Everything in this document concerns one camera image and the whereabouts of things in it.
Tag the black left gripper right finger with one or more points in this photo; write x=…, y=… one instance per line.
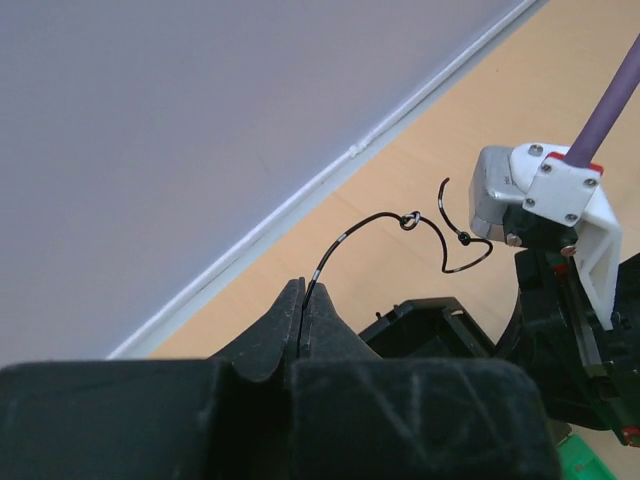
x=320, y=334

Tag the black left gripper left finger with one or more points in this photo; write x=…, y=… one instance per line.
x=264, y=352

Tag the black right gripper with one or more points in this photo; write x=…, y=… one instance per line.
x=587, y=375

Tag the green plastic bin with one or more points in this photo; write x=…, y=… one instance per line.
x=594, y=455

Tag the black plastic bin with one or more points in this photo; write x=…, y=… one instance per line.
x=427, y=328

